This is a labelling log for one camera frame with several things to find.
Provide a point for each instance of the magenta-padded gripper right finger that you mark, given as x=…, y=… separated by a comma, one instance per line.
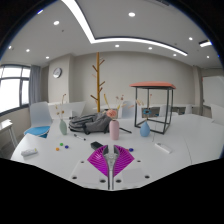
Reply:
x=124, y=160

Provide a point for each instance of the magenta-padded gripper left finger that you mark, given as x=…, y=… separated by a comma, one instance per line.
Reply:
x=97, y=160

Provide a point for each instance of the small blue disc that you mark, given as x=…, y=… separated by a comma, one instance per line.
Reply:
x=66, y=146
x=131, y=149

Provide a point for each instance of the black marker pen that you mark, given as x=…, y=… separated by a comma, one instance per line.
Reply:
x=79, y=137

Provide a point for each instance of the pink vase with flower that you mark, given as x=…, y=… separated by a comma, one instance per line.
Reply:
x=114, y=130

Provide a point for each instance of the blue vase with stems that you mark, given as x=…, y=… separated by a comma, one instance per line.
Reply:
x=145, y=130

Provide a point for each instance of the grey backpack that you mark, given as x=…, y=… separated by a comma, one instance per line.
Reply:
x=90, y=122

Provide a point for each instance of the flat white bar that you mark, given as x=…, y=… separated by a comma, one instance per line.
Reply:
x=163, y=147

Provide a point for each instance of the green vase with dried stems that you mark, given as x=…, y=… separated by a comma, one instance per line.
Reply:
x=63, y=127

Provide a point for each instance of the white remote control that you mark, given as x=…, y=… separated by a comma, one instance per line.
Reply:
x=29, y=152

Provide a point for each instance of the white chair blue cushion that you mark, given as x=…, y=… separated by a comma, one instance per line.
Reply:
x=40, y=115

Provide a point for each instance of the wooden coat tree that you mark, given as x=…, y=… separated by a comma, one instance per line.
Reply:
x=98, y=76

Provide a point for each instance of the grey curtain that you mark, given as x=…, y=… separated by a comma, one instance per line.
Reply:
x=34, y=85

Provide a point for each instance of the white side table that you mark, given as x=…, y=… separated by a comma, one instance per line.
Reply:
x=5, y=126

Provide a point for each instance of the window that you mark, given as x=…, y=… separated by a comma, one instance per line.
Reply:
x=11, y=90

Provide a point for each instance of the whiteboard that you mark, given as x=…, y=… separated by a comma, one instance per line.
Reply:
x=213, y=91

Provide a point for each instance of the ceiling strip light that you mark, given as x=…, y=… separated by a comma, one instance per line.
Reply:
x=80, y=16

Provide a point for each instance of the round ceiling lights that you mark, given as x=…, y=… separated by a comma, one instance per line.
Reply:
x=131, y=14

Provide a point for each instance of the black frame stand orange top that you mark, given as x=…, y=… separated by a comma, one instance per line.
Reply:
x=152, y=85

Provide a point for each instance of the round wall clock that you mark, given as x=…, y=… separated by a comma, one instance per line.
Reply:
x=57, y=72

